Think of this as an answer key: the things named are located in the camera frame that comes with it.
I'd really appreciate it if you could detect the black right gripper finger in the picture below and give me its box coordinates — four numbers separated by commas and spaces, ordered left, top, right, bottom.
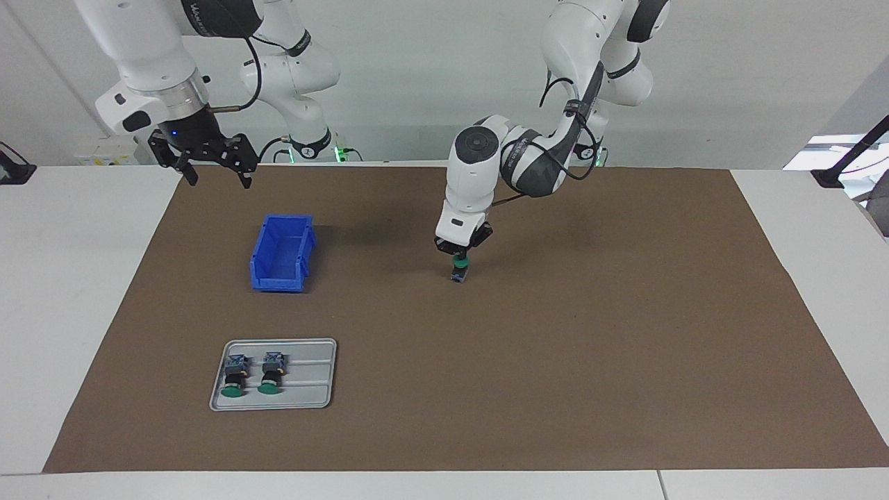
147, 132, 201, 187
222, 133, 260, 190

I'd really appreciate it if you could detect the white socket box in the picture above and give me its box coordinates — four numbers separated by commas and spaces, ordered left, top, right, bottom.
75, 135, 151, 167

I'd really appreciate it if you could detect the blue plastic storage bin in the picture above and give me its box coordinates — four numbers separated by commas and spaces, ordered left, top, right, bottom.
249, 214, 317, 293

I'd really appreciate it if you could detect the brown table mat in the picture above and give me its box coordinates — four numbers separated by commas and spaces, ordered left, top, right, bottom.
43, 164, 889, 474

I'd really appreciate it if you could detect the grey metal tray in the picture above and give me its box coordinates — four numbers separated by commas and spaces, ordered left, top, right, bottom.
209, 338, 338, 412

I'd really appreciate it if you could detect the grey chair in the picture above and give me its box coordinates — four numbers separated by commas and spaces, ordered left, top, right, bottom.
853, 187, 889, 238

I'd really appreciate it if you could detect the black base cable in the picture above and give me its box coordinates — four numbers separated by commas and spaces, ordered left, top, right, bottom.
257, 135, 292, 165

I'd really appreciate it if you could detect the black clamp mount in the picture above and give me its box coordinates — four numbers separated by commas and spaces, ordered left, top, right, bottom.
0, 142, 37, 185

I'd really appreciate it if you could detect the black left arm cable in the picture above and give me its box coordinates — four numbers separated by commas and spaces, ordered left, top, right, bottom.
490, 66, 605, 209

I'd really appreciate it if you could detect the black camera stand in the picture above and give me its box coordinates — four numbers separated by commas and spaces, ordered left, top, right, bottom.
811, 115, 889, 189

